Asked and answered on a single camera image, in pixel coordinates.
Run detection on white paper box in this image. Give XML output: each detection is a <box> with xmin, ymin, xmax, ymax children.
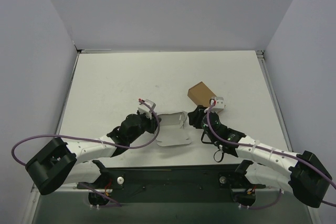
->
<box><xmin>156</xmin><ymin>111</ymin><xmax>191</xmax><ymax>147</ymax></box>

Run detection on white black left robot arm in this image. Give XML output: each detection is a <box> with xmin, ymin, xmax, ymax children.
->
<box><xmin>25</xmin><ymin>112</ymin><xmax>161</xmax><ymax>195</ymax></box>

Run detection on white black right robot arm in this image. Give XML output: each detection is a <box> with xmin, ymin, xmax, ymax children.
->
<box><xmin>187</xmin><ymin>105</ymin><xmax>334</xmax><ymax>208</ymax></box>

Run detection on brown folded cardboard box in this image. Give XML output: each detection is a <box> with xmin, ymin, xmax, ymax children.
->
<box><xmin>187</xmin><ymin>81</ymin><xmax>216</xmax><ymax>107</ymax></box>

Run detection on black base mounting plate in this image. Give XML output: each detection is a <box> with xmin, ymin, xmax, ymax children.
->
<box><xmin>77</xmin><ymin>162</ymin><xmax>264</xmax><ymax>205</ymax></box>

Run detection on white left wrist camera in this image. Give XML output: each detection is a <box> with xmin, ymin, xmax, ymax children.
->
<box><xmin>138</xmin><ymin>99</ymin><xmax>156</xmax><ymax>120</ymax></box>

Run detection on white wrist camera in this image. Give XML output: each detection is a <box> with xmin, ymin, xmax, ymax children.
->
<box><xmin>138</xmin><ymin>99</ymin><xmax>156</xmax><ymax>120</ymax></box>
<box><xmin>209</xmin><ymin>96</ymin><xmax>226</xmax><ymax>113</ymax></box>

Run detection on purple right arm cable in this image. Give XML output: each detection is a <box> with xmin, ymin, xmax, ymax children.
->
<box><xmin>206</xmin><ymin>99</ymin><xmax>336</xmax><ymax>210</ymax></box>

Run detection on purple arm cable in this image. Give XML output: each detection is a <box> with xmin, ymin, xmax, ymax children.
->
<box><xmin>12</xmin><ymin>99</ymin><xmax>162</xmax><ymax>208</ymax></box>
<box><xmin>206</xmin><ymin>99</ymin><xmax>336</xmax><ymax>210</ymax></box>

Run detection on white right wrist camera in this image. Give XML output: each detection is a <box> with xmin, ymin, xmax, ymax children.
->
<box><xmin>209</xmin><ymin>96</ymin><xmax>226</xmax><ymax>113</ymax></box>

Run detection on aluminium table frame rail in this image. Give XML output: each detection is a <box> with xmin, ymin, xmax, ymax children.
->
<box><xmin>255</xmin><ymin>50</ymin><xmax>292</xmax><ymax>151</ymax></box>

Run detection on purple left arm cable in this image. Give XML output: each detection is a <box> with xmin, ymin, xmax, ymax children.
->
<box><xmin>12</xmin><ymin>99</ymin><xmax>162</xmax><ymax>208</ymax></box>

